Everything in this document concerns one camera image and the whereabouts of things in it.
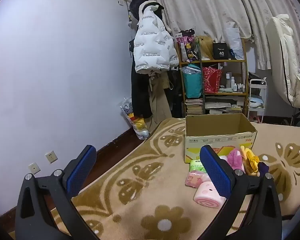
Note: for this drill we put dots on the beige patterned blanket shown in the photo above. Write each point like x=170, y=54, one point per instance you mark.
x=165, y=192

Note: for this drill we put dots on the clear plastic bag of things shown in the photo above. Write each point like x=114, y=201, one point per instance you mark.
x=140, y=127

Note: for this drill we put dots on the floral curtain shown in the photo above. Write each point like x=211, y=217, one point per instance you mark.
x=202, y=5

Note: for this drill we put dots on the pink roll plush toy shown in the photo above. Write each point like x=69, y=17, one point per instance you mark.
x=206, y=195

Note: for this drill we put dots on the beige trousers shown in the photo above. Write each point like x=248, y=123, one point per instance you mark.
x=157, y=97

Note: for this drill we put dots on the purple plush toy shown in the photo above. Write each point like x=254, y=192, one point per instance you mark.
x=263, y=167

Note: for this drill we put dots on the wall socket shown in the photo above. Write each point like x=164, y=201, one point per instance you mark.
x=34, y=168
x=51, y=157

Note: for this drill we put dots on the stack of books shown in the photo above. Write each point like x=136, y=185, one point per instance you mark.
x=194, y=107

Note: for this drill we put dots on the dark jacket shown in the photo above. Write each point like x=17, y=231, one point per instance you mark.
x=175, y=92

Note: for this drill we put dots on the light blue folded cloth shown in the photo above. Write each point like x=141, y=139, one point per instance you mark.
x=255, y=102

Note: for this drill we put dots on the white puffer jacket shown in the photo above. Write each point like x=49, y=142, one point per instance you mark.
x=152, y=45

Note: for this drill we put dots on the black box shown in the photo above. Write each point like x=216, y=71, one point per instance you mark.
x=221, y=51

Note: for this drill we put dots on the pile of papers and magazines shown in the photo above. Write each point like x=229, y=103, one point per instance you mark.
x=222, y=105

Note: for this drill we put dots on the black coat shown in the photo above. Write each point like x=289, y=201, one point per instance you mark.
x=140, y=92

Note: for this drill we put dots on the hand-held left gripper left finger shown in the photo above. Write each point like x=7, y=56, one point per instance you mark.
x=82, y=170

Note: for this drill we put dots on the pink tissue packet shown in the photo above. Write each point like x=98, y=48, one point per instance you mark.
x=195, y=178

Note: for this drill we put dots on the wooden shelf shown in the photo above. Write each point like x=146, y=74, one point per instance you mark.
x=215, y=61

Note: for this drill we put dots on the red gift bag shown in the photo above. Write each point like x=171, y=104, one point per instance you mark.
x=211, y=80

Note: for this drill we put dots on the yellow plush toy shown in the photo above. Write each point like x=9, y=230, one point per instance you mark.
x=252, y=160

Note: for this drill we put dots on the row of cosmetic bottles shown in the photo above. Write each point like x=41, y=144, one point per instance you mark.
x=228, y=80

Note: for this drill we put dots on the white trolley cart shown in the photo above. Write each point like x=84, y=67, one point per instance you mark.
x=258, y=87

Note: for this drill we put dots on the teal bag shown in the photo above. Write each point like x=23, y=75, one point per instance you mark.
x=192, y=85

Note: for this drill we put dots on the white plastic bag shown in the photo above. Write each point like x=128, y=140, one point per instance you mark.
x=233, y=37

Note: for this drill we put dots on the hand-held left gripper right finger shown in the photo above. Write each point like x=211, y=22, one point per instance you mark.
x=215, y=172

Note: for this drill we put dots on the colourful printed packet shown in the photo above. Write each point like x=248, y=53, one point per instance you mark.
x=187, y=47

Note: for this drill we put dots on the black hat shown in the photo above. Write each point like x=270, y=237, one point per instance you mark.
x=136, y=5

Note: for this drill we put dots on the cardboard box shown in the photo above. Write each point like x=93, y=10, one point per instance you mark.
x=215, y=125

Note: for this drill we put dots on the green tissue pack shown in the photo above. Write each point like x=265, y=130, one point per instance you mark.
x=196, y=165

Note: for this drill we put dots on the blonde wig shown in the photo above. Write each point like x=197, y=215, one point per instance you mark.
x=206, y=46

